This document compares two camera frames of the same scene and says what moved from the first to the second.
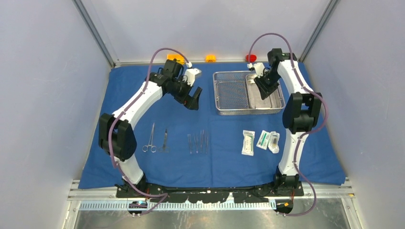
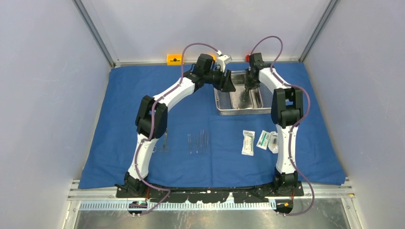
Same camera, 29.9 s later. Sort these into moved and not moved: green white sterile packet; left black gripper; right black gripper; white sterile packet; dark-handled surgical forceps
Moved: left black gripper; right black gripper
Not moved: dark-handled surgical forceps; green white sterile packet; white sterile packet
